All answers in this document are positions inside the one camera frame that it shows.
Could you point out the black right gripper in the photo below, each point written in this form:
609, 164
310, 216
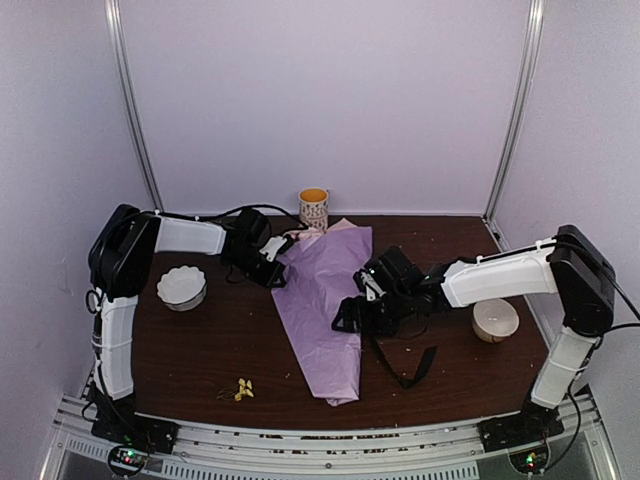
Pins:
348, 308

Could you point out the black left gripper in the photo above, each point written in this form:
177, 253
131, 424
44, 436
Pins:
277, 269

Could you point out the black printed ribbon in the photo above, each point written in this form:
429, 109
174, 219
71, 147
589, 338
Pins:
405, 355

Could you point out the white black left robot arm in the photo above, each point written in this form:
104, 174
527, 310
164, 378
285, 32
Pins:
120, 262

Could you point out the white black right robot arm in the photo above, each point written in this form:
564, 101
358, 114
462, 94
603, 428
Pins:
392, 288

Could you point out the white scalloped bowl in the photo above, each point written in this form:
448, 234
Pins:
182, 289

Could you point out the floral ceramic mug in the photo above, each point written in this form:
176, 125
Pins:
314, 208

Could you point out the fallen yellow flower sprig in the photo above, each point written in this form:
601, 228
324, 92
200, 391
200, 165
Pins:
243, 388

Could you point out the white round bowl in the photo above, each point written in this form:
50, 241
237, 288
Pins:
494, 320

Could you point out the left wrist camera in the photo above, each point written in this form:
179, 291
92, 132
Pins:
275, 246

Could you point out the front aluminium rail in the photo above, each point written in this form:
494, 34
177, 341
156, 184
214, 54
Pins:
453, 450

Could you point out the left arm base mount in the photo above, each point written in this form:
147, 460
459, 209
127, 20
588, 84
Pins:
133, 449

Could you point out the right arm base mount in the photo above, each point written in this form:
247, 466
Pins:
525, 440

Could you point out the left aluminium frame post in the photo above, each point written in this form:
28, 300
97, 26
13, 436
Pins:
133, 119

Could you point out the aluminium frame post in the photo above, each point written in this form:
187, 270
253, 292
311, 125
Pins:
133, 119
527, 69

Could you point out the right aluminium frame post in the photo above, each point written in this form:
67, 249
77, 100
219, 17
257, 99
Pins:
527, 69

